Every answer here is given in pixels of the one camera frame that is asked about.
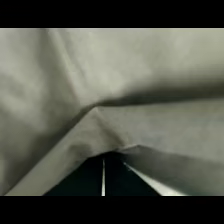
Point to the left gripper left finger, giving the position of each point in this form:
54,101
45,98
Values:
83,180

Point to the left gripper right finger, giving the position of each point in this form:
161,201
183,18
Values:
128,181

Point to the pale grey shirt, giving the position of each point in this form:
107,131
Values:
110,76

